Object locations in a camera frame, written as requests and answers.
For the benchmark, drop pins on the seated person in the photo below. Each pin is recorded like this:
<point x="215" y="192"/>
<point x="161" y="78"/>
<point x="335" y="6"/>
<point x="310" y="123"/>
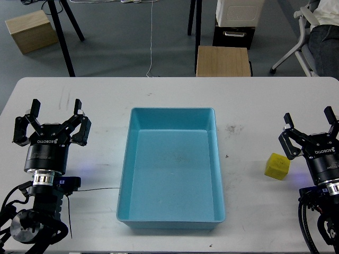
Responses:
<point x="323" y="40"/>

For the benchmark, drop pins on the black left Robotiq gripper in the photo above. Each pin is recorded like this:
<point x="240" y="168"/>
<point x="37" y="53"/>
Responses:
<point x="49" y="143"/>

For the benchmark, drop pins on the white office chair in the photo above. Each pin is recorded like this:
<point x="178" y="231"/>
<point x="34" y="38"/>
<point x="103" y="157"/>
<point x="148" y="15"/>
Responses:
<point x="306" y="18"/>

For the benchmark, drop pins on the wooden box centre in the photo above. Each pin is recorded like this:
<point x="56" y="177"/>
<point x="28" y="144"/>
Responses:
<point x="222" y="62"/>

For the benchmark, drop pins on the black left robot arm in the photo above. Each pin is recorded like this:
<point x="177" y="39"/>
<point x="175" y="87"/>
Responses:
<point x="33" y="208"/>

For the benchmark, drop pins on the yellow cube block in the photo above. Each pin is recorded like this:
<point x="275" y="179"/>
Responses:
<point x="277" y="166"/>

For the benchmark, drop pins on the black drawer box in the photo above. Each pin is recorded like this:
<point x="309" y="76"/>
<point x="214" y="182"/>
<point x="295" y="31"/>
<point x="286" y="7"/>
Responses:
<point x="239" y="37"/>

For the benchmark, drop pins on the black tripod legs left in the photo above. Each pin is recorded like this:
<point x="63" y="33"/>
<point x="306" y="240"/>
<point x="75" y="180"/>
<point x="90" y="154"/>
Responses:
<point x="60" y="33"/>

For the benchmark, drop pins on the white perforated appliance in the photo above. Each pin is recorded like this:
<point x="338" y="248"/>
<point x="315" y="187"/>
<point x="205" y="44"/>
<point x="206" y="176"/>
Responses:
<point x="238" y="13"/>

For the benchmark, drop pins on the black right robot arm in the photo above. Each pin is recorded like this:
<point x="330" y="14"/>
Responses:
<point x="324" y="200"/>

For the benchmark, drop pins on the light blue plastic bin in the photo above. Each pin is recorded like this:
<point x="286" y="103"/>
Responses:
<point x="171" y="175"/>

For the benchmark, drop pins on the black table legs centre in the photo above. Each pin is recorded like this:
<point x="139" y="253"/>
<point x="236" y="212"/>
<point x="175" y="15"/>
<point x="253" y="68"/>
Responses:
<point x="195" y="13"/>

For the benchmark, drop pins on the light wooden box left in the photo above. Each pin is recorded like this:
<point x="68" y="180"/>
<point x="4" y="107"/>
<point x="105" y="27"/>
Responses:
<point x="32" y="31"/>

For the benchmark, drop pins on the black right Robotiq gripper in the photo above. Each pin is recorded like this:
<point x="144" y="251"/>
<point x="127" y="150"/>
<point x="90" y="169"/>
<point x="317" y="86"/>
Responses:
<point x="322" y="156"/>

